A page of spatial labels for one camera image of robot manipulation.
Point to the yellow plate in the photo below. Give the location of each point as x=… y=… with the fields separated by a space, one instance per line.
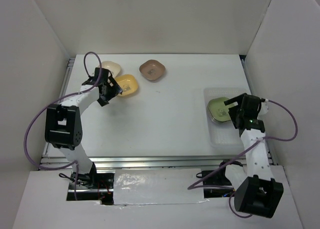
x=128 y=84

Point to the green plate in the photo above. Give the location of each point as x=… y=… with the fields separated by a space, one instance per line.
x=218 y=111

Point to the clear plastic bin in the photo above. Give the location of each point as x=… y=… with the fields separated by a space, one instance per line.
x=223 y=136

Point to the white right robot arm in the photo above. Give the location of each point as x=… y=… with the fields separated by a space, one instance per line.
x=256 y=190

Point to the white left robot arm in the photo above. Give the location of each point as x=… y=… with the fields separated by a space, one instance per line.
x=63 y=126

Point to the brown plate back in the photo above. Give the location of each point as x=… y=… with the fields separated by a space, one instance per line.
x=152 y=70

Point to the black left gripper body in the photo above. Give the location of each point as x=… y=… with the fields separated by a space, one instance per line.
x=108 y=92

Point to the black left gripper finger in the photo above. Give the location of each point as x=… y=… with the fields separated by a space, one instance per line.
x=103 y=100
x=114 y=87

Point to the cream plate back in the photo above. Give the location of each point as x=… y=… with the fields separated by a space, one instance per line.
x=113 y=67

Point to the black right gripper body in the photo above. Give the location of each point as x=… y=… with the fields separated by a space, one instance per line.
x=236 y=111

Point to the white cover panel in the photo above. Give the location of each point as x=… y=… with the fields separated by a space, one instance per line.
x=156 y=187

